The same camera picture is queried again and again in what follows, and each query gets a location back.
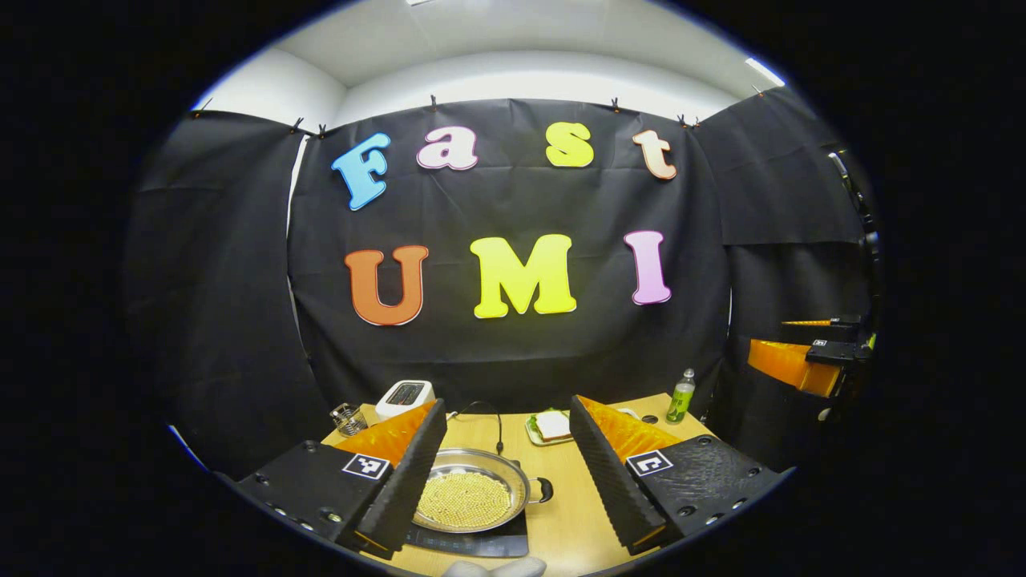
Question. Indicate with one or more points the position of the sandwich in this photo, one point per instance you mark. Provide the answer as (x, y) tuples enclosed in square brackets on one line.
[(553, 425)]

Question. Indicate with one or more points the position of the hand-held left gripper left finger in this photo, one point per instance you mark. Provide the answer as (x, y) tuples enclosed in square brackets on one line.
[(413, 481)]

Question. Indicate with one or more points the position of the white toaster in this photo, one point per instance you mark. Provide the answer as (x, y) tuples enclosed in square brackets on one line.
[(403, 397)]

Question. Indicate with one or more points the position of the pile of soybeans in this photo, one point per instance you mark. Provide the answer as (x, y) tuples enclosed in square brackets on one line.
[(465, 498)]

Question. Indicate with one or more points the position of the black induction cooktop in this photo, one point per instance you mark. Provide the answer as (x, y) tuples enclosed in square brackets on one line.
[(481, 543)]

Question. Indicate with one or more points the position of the pale green plate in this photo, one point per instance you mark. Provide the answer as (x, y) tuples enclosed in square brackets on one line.
[(531, 434)]

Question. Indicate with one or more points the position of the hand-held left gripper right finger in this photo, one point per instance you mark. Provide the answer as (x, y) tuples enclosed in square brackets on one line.
[(609, 481)]

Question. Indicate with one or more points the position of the stainless steel pot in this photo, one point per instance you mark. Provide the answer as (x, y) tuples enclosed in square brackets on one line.
[(513, 481)]

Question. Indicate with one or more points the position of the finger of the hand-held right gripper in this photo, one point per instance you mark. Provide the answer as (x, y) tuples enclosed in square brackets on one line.
[(834, 328), (789, 365)]

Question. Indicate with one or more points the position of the green label drink bottle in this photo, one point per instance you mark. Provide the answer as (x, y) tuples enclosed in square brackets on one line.
[(680, 401)]

